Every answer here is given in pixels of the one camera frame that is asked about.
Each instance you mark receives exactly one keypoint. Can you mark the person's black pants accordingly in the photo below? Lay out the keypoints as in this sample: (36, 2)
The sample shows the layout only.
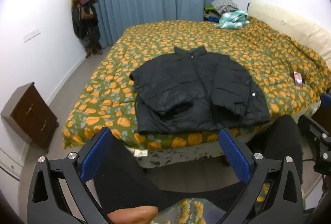
(121, 175)

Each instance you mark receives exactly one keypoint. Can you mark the smartphone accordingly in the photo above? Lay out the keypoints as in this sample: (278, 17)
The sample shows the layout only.
(298, 77)

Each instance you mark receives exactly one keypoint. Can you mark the floral patterned cloth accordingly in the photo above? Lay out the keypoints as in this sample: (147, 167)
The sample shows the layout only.
(191, 211)

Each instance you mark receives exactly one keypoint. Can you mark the green orange floral bed quilt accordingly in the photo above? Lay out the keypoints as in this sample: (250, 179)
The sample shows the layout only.
(160, 38)

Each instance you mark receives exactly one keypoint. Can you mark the patterned white mattress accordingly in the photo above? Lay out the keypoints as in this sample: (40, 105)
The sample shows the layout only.
(181, 154)

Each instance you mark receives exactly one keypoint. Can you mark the person's left hand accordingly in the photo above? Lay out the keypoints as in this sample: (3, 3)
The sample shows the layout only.
(134, 215)

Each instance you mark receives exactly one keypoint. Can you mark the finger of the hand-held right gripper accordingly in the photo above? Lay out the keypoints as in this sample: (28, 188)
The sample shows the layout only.
(314, 128)
(326, 102)

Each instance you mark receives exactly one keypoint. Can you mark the black puffer jacket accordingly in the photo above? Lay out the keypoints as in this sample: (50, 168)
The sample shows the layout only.
(191, 89)

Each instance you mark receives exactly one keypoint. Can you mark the dark wooden nightstand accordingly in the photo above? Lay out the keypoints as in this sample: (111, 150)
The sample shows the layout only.
(33, 115)

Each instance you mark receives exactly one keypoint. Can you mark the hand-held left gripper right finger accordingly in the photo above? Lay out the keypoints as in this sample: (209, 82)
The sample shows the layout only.
(234, 154)

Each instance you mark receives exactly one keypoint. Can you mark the teal white plaid cloth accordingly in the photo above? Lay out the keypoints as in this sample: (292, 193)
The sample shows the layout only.
(231, 20)

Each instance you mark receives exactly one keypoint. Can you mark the white wall switch plate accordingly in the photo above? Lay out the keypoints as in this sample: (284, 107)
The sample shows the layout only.
(31, 35)

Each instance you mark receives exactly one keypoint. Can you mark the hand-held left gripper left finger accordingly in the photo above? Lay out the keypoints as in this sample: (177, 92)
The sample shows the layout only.
(96, 151)

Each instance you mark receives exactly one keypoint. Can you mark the grey folded cloth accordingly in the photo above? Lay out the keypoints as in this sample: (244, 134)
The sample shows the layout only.
(223, 5)

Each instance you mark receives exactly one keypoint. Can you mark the green and dark items pile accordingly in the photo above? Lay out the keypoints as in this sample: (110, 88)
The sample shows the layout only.
(209, 13)

